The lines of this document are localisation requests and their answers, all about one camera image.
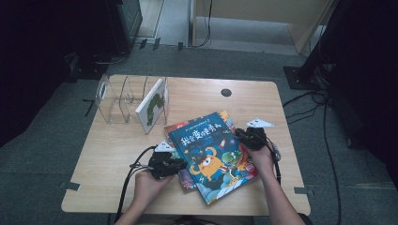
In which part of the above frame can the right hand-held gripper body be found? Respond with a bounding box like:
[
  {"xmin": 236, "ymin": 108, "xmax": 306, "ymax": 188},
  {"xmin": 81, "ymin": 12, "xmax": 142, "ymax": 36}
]
[{"xmin": 242, "ymin": 117, "xmax": 276, "ymax": 152}]

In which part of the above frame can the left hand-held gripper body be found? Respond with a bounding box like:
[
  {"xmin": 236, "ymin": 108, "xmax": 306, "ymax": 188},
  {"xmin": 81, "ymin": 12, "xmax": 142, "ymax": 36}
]
[{"xmin": 147, "ymin": 141, "xmax": 180, "ymax": 180}]

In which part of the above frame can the colourful animal picture book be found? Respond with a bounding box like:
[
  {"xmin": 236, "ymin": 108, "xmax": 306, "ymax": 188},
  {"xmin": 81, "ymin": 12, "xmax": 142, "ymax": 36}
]
[{"xmin": 163, "ymin": 110, "xmax": 237, "ymax": 192}]

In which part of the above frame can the blue monster picture book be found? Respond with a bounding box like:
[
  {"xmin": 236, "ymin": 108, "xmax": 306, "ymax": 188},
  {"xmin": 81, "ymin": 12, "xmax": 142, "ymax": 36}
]
[{"xmin": 167, "ymin": 111, "xmax": 260, "ymax": 206}]

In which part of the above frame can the white caterpillar picture book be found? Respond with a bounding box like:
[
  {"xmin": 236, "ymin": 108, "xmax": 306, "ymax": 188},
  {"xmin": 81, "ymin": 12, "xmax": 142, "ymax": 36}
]
[{"xmin": 134, "ymin": 78, "xmax": 167, "ymax": 135}]

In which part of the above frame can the clear acrylic book rack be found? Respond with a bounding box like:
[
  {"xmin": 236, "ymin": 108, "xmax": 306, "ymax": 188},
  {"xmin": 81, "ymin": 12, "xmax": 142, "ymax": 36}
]
[{"xmin": 95, "ymin": 74, "xmax": 170, "ymax": 127}]

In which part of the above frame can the person's right hand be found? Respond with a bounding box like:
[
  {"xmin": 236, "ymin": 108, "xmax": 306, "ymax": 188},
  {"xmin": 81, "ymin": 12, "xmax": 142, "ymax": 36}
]
[{"xmin": 243, "ymin": 144, "xmax": 277, "ymax": 180}]

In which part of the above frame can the person's left hand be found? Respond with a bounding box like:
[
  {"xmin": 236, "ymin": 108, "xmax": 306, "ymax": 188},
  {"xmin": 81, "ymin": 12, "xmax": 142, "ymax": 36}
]
[{"xmin": 133, "ymin": 170, "xmax": 176, "ymax": 210}]

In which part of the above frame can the person's lap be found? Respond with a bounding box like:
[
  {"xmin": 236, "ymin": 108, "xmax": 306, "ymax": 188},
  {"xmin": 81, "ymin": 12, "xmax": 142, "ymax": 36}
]
[{"xmin": 146, "ymin": 214, "xmax": 255, "ymax": 225}]

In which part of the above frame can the black floor tape strip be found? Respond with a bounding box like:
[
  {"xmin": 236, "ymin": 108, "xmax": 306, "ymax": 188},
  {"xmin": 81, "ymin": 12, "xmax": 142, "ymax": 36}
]
[
  {"xmin": 293, "ymin": 186, "xmax": 315, "ymax": 198},
  {"xmin": 57, "ymin": 180, "xmax": 82, "ymax": 192}
]

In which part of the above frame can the black stand base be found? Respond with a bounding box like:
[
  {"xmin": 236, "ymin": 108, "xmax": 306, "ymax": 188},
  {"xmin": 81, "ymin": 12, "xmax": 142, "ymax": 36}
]
[{"xmin": 283, "ymin": 65, "xmax": 324, "ymax": 92}]

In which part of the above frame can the beige wooden cabinet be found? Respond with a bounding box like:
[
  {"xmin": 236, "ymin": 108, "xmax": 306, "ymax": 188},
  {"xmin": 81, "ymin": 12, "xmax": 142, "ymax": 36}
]
[{"xmin": 190, "ymin": 0, "xmax": 342, "ymax": 56}]

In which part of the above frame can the dark equipment cabinet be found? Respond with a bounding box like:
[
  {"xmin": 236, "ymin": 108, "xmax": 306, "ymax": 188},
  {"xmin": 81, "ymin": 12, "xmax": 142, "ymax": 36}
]
[{"xmin": 105, "ymin": 0, "xmax": 144, "ymax": 56}]

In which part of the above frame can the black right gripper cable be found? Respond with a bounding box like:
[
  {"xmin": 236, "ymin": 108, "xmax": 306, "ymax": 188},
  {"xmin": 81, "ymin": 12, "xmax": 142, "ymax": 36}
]
[{"xmin": 265, "ymin": 136, "xmax": 283, "ymax": 186}]

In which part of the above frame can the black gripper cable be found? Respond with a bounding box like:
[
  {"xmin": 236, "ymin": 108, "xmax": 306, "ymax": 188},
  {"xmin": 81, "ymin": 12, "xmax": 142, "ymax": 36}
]
[
  {"xmin": 114, "ymin": 144, "xmax": 158, "ymax": 223},
  {"xmin": 265, "ymin": 136, "xmax": 283, "ymax": 186}
]

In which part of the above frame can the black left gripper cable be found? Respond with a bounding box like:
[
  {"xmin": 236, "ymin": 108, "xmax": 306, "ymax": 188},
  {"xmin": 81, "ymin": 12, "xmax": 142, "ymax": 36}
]
[{"xmin": 114, "ymin": 144, "xmax": 158, "ymax": 223}]

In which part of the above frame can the looped black floor cable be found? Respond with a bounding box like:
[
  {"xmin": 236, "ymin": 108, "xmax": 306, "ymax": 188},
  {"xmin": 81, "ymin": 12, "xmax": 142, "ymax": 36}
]
[{"xmin": 282, "ymin": 89, "xmax": 329, "ymax": 126}]

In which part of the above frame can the long black floor cable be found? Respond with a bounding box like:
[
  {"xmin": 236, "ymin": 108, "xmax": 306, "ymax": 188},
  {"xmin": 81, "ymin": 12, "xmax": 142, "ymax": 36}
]
[{"xmin": 322, "ymin": 101, "xmax": 343, "ymax": 225}]

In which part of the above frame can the hanging black cable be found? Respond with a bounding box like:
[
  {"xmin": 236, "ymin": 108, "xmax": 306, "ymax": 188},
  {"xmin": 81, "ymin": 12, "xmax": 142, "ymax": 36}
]
[{"xmin": 191, "ymin": 0, "xmax": 214, "ymax": 49}]

